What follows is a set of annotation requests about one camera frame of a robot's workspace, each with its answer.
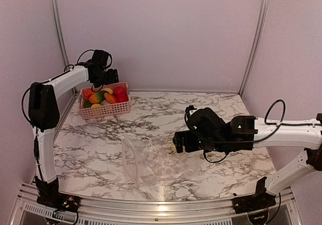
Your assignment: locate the right aluminium corner post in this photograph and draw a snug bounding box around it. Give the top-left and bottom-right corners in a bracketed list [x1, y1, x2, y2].
[238, 0, 269, 98]

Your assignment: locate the clear zip top bag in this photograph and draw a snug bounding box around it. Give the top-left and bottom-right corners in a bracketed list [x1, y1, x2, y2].
[121, 136, 202, 187]

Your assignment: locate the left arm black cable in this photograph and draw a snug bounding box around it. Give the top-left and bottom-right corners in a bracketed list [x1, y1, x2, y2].
[21, 49, 113, 160]

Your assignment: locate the green red fake mango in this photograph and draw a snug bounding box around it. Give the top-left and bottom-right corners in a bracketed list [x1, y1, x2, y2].
[89, 91, 107, 104]

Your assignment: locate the peach coloured fake fruit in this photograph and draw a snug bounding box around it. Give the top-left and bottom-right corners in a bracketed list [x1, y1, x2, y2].
[102, 88, 114, 95]

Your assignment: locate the aluminium front frame rail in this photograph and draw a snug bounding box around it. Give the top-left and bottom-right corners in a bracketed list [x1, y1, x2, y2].
[10, 184, 302, 225]

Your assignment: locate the aluminium corner post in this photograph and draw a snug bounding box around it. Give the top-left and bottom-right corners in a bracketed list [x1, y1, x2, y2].
[48, 0, 77, 95]
[238, 0, 269, 98]

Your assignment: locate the left aluminium corner post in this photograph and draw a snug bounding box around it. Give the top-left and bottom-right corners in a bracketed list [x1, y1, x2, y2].
[48, 0, 77, 95]

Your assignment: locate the white fake cabbage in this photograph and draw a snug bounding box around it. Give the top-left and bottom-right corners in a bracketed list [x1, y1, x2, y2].
[100, 100, 110, 106]

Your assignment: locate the yellow fake lemon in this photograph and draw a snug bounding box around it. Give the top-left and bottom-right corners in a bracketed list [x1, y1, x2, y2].
[171, 140, 177, 153]

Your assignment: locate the orange red fake mango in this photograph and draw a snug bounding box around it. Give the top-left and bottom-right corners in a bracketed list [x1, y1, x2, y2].
[104, 93, 118, 104]

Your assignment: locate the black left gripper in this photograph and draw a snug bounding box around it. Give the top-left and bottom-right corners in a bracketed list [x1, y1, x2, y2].
[92, 68, 118, 88]

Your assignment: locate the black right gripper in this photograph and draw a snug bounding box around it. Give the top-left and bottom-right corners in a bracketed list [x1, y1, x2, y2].
[173, 129, 226, 154]

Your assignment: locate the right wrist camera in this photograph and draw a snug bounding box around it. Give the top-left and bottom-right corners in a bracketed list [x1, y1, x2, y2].
[185, 105, 197, 116]

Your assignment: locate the pink perforated plastic basket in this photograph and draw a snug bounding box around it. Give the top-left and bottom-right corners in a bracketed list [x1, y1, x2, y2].
[78, 82, 131, 119]

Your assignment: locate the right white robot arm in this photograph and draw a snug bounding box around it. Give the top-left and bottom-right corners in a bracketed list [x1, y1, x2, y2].
[173, 106, 321, 209]

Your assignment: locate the green fake vegetable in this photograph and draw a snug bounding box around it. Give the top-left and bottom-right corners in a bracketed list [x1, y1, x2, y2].
[84, 101, 92, 108]

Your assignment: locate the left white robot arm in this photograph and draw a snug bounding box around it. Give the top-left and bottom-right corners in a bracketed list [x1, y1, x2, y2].
[25, 50, 118, 207]

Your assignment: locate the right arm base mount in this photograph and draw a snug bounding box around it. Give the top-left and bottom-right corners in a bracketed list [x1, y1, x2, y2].
[232, 177, 276, 214]

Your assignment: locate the yellow fake pear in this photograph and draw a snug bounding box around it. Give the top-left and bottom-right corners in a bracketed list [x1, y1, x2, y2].
[91, 103, 102, 108]

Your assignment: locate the orange fake fruit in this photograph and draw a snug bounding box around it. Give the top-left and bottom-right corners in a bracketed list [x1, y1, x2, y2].
[84, 89, 95, 101]

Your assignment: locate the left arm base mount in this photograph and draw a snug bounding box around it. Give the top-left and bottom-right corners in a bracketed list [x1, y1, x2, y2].
[35, 176, 80, 212]

